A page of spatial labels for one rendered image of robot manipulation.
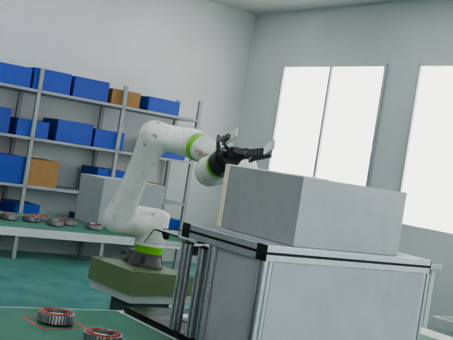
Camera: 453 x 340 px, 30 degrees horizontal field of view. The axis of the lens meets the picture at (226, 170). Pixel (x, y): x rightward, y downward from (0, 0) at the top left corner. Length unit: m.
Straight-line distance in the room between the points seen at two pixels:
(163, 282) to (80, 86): 5.96
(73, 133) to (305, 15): 3.17
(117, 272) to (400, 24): 6.21
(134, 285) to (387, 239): 1.16
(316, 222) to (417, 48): 6.55
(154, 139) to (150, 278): 0.56
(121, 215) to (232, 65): 7.59
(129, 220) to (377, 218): 1.23
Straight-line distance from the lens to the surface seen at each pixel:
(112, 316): 2.93
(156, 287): 3.47
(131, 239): 5.56
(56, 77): 9.16
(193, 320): 2.65
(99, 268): 3.59
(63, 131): 9.21
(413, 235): 8.60
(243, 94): 11.05
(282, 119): 10.32
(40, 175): 9.17
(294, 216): 2.43
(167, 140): 3.33
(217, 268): 2.55
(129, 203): 3.45
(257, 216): 2.57
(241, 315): 2.44
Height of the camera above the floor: 1.32
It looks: level
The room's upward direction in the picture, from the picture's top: 9 degrees clockwise
